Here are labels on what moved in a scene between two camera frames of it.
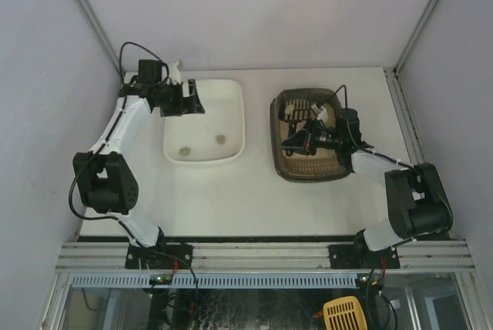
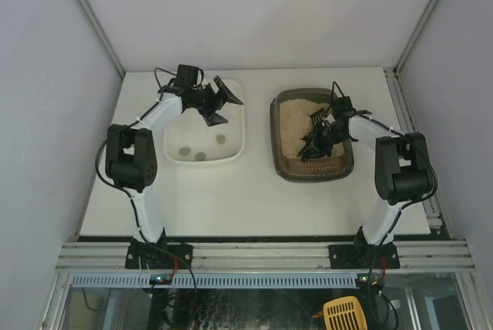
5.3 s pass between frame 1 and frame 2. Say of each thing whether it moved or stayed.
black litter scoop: moved
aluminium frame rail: stayed
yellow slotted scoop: stayed
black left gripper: moved
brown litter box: stayed
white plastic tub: stayed
